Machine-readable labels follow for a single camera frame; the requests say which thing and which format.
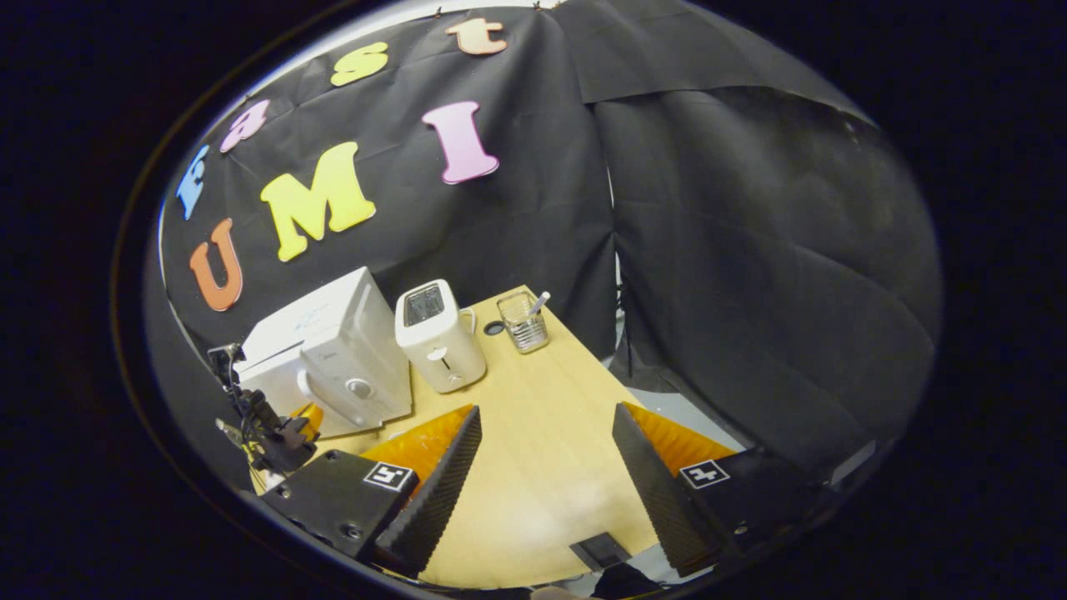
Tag white microwave oven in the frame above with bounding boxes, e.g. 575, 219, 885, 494
233, 267, 413, 440

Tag wire mesh utensil holder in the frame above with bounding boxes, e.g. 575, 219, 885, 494
497, 290, 550, 354

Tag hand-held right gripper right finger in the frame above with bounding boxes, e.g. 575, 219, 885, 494
611, 402, 834, 578

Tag black backdrop cloth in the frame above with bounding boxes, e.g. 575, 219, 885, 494
142, 0, 943, 493

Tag dark rectangular object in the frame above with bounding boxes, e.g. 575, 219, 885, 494
569, 533, 632, 573

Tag cream toaster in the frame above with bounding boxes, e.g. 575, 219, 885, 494
394, 279, 488, 394

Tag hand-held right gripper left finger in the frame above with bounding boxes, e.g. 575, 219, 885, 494
260, 405, 484, 578

